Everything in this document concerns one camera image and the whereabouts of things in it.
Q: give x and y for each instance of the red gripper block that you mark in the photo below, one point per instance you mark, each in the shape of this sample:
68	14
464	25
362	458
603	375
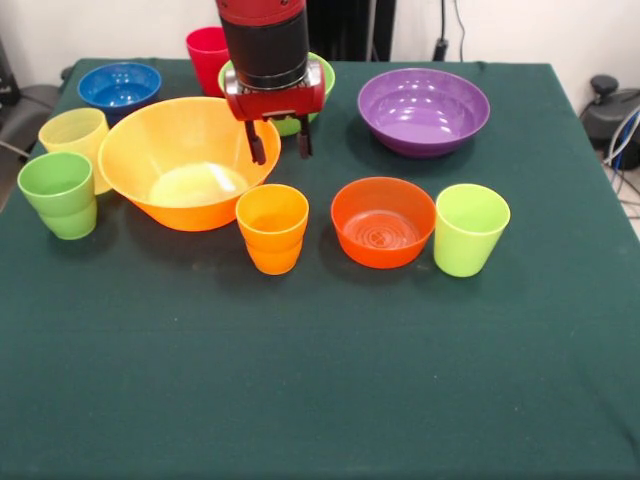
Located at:
280	102

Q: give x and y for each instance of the large orange bowl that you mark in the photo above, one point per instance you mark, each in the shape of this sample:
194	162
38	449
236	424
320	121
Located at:
175	150

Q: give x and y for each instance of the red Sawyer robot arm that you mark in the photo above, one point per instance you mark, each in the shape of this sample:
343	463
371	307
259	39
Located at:
270	50

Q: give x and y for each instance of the light green bowl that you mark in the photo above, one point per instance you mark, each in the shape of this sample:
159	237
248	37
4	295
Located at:
282	127

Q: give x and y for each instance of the orange cup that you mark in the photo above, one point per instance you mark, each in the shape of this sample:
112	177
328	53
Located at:
272	245

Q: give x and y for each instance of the red cup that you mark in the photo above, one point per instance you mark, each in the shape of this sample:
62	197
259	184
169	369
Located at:
205	60

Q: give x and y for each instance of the small red-orange bowl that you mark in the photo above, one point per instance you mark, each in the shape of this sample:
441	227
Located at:
385	250

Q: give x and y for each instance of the purple bowl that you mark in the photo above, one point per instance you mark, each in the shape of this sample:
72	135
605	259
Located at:
425	110

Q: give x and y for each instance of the blue bowl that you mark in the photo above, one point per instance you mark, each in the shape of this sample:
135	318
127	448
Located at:
120	95

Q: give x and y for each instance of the yellow cup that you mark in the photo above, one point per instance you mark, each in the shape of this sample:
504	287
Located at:
75	132

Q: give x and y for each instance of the lime green cup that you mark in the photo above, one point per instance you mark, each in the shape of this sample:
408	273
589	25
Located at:
465	250

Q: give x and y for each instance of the dark green table cloth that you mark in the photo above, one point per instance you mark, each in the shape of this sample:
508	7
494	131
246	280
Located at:
320	375

